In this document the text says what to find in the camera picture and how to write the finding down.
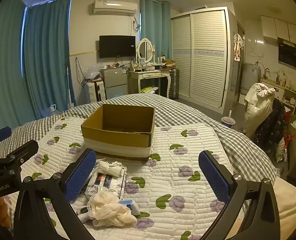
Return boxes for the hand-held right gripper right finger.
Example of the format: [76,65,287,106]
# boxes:
[198,150,281,240]

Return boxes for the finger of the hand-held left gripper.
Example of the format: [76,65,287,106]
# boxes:
[0,139,39,172]
[0,127,12,146]

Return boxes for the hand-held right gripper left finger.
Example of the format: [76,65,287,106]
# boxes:
[13,149,97,240]

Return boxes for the floral tissue pack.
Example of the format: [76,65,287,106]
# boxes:
[85,161,127,202]

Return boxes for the white socks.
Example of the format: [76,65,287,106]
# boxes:
[98,160,123,178]

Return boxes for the white lace-trimmed cloth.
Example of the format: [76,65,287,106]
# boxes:
[77,196,98,224]

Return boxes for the cream soft cloth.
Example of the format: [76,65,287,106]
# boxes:
[88,192,137,227]

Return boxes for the small blue white packet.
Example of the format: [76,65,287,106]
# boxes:
[119,200,141,216]

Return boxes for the quilted floral mat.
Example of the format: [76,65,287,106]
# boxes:
[20,116,251,240]

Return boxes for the clear water jug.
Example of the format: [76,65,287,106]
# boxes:
[46,104,61,117]

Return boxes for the drink cup with straw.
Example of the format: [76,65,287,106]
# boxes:
[221,110,236,128]

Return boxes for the wide teal curtain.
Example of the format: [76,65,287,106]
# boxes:
[0,0,28,135]

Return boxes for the dark floral garment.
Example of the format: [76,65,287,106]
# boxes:
[253,99,287,155]

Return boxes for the white blanket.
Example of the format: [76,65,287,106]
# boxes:
[273,177,296,240]

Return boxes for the red bag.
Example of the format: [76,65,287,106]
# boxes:
[284,130,296,160]

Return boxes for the white suitcase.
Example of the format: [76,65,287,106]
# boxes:
[85,79,106,103]

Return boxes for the small silver fridge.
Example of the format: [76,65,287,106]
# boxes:
[100,67,128,99]

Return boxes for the grey suitcase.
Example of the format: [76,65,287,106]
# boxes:
[168,68,180,100]

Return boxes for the clear plastic bag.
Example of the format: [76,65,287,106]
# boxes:
[86,64,101,80]

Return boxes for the silver kitchen appliance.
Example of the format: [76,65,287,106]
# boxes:
[241,63,261,94]

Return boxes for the yellow green bag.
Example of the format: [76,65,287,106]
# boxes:
[141,86,160,94]

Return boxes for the white louvred wardrobe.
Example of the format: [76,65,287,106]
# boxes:
[170,6,236,115]

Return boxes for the white dressing table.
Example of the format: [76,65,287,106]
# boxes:
[127,69,171,98]

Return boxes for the hanging pink towel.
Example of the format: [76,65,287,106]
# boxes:
[233,33,245,62]

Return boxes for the black range hood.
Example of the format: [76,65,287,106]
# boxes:
[278,37,296,70]

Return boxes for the oval vanity mirror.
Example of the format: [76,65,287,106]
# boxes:
[136,38,155,64]

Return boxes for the narrow teal curtain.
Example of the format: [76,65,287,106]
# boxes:
[140,0,173,55]

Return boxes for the white air conditioner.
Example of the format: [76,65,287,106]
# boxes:
[91,0,139,15]

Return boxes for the black hanging cable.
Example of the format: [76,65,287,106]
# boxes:
[75,57,85,87]

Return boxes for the black wall television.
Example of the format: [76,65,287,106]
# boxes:
[99,35,136,58]

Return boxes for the white kitchen wall cabinets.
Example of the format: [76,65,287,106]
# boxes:
[260,15,296,47]

